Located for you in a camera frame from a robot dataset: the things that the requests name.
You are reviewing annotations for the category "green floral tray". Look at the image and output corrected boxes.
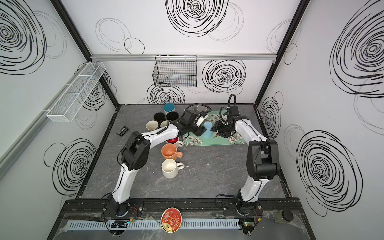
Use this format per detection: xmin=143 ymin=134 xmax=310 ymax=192
xmin=183 ymin=111 xmax=246 ymax=147

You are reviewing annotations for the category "black and white mug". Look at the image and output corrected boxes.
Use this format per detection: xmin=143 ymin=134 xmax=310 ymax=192
xmin=166 ymin=111 xmax=179 ymax=121

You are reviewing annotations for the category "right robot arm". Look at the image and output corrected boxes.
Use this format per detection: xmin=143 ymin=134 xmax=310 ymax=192
xmin=213 ymin=105 xmax=280 ymax=211

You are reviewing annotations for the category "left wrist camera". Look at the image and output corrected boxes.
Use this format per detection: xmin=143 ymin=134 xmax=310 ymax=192
xmin=196 ymin=114 xmax=208 ymax=127

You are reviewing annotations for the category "black lid jar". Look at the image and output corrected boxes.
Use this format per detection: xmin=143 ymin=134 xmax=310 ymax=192
xmin=274 ymin=210 xmax=294 ymax=224

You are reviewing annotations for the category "white slotted cable duct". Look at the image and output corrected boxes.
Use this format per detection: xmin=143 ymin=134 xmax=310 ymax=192
xmin=64 ymin=219 xmax=241 ymax=231

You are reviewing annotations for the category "black mug white interior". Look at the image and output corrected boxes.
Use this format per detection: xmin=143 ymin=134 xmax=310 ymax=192
xmin=153 ymin=112 xmax=166 ymax=124

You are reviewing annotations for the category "light blue mug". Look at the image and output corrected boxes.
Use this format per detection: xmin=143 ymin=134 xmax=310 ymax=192
xmin=201 ymin=122 xmax=215 ymax=139

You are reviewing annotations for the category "silver grey mug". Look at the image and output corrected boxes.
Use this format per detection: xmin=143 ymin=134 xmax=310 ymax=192
xmin=146 ymin=120 xmax=159 ymax=132

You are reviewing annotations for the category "orange peach mug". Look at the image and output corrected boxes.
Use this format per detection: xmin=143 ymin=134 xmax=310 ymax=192
xmin=161 ymin=144 xmax=183 ymax=160

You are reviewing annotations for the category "white wire shelf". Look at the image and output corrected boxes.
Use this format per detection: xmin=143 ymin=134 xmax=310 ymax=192
xmin=46 ymin=62 xmax=106 ymax=123

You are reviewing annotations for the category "teal and white mug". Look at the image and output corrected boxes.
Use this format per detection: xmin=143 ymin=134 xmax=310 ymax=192
xmin=163 ymin=103 xmax=176 ymax=114

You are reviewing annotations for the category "small black device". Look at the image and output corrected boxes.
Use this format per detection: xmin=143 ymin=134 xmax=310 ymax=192
xmin=117 ymin=126 xmax=129 ymax=137

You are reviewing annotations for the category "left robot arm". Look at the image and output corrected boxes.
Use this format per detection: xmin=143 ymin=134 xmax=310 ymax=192
xmin=105 ymin=109 xmax=212 ymax=217

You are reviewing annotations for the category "black wire basket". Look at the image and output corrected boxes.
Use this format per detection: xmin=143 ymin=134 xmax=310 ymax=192
xmin=152 ymin=55 xmax=198 ymax=87

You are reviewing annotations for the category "white speckled mug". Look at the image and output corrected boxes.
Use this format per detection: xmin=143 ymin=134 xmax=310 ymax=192
xmin=161 ymin=159 xmax=185 ymax=179

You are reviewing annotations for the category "pink mug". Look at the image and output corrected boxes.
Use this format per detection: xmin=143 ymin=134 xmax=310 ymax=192
xmin=160 ymin=121 xmax=170 ymax=128

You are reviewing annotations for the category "cream white mug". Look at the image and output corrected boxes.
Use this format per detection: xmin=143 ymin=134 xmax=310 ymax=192
xmin=167 ymin=138 xmax=184 ymax=148

